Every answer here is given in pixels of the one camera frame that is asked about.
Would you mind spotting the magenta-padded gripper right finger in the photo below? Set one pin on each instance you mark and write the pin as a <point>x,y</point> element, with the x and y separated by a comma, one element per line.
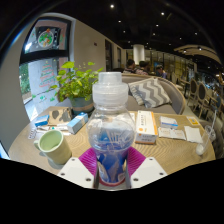
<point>146,171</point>

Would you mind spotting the flat blue card box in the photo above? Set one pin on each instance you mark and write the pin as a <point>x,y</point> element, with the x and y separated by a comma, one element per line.
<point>41,120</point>

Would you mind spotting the small blue carton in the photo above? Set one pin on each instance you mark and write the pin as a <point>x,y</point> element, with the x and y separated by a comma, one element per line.
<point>77,122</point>

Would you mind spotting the blue and white packet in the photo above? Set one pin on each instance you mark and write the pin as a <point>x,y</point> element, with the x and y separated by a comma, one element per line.
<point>168,121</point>

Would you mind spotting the white tube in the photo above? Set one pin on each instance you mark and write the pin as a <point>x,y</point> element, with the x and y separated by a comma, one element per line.
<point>56,128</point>

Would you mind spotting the dark-framed window with decals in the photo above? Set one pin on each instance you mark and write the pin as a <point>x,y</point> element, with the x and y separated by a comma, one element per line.
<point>45,71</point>

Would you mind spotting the grey zigzag striped pillow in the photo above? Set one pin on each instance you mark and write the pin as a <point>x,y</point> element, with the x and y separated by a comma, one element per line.
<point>150,91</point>

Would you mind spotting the group of ceiling spotlights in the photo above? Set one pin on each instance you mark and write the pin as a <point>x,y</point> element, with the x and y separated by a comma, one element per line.
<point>112,6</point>

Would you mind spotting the clear plastic cup with straw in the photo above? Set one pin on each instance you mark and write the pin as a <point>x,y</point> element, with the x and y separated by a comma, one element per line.
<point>203,146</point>

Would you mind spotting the grey tufted chair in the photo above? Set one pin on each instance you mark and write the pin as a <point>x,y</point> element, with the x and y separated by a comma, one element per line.
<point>220,140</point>

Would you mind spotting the clear blue-labelled water bottle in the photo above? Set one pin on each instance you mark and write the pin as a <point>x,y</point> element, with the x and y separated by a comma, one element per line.
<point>110,133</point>

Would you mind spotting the white paper napkin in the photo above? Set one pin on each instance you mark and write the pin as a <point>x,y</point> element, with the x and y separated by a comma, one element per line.
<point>193,134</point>

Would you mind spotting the person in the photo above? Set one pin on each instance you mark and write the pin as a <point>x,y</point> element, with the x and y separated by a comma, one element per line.
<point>160,71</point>
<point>141,69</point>
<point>129,67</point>

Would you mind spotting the group of round-backed chairs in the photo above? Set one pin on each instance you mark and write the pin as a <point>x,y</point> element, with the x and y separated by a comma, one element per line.
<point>201,91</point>

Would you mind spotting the green potted plant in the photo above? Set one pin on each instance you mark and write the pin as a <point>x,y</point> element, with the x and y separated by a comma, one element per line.
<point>76,83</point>

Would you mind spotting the small yellow card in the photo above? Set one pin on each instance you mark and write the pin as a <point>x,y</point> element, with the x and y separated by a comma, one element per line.
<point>193,120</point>

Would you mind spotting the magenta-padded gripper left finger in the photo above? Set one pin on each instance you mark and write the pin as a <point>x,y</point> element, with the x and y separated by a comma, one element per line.
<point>76,171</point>

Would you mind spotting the white and orange box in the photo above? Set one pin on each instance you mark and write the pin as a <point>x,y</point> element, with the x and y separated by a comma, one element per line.
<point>145,126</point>

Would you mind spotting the silver pill blister pack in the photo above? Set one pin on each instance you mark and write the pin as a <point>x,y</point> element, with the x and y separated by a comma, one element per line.
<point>31,133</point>

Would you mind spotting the light green ceramic mug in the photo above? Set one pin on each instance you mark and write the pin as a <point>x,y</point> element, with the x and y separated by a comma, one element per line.
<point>55,146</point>

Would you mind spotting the grey curved sofa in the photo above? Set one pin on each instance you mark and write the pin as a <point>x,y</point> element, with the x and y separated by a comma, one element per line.
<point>176,96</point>

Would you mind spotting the white sachet strip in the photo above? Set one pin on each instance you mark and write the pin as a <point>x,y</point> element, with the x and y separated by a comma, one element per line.
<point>171,133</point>

